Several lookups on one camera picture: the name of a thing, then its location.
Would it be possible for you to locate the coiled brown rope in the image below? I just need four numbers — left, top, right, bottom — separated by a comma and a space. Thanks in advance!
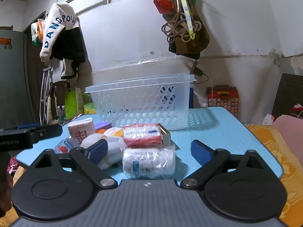
161, 11, 202, 44

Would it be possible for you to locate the red patterned gift box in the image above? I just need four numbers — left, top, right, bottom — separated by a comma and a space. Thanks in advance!
206, 85, 239, 117

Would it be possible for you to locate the red white box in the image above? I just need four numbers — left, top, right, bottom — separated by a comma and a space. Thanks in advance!
122, 124, 162, 148

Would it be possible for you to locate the green paper bag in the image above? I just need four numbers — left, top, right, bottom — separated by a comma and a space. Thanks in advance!
65, 88, 84, 119

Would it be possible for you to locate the black power adapter with cable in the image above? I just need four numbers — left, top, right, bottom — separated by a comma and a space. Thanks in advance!
190, 60, 209, 85

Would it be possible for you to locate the black hanging garment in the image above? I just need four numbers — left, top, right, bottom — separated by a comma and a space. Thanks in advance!
50, 27, 86, 80

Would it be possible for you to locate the metal crutch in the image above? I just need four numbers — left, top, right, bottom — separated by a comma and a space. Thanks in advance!
39, 64, 52, 126

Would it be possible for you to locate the brown hanging bag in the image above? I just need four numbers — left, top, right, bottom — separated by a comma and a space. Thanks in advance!
161, 0, 210, 60

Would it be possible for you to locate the yellow green lanyard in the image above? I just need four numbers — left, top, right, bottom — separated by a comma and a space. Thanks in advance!
174, 0, 196, 40

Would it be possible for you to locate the translucent plastic basket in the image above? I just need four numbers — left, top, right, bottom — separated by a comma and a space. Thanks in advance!
85, 73, 195, 130

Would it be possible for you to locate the grey door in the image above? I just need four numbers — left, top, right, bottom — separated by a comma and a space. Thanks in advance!
1, 30, 35, 129

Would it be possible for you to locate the dark headboard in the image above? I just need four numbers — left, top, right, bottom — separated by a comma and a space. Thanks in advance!
272, 73, 303, 118

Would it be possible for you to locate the yellow box with green lid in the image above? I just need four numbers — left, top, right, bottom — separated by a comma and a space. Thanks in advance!
84, 103, 97, 115

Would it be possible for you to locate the plastic water bottle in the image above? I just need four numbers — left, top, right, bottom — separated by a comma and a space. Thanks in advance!
56, 106, 63, 124
61, 105, 66, 122

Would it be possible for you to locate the orange floral blanket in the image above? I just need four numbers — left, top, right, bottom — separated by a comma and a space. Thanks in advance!
247, 124, 303, 226

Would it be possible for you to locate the purple cardboard box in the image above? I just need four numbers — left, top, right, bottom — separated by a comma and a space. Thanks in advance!
94, 121, 112, 131

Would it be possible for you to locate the white grey plush toy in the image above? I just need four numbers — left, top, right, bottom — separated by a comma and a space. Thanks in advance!
81, 133, 126, 170

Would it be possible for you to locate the clear plastic triangular bottle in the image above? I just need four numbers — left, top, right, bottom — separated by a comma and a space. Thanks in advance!
53, 138, 75, 154

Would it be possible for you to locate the pink pillow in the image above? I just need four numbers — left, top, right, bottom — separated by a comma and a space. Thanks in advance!
273, 115, 303, 165

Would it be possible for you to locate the white pill bottle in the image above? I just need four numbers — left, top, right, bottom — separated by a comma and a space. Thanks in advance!
122, 145, 176, 178

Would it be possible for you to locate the orange white hanging bag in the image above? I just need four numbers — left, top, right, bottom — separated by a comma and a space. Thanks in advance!
31, 19, 45, 47

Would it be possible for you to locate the red tissue pack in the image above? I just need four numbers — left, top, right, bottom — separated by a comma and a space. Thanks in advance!
67, 117, 95, 140

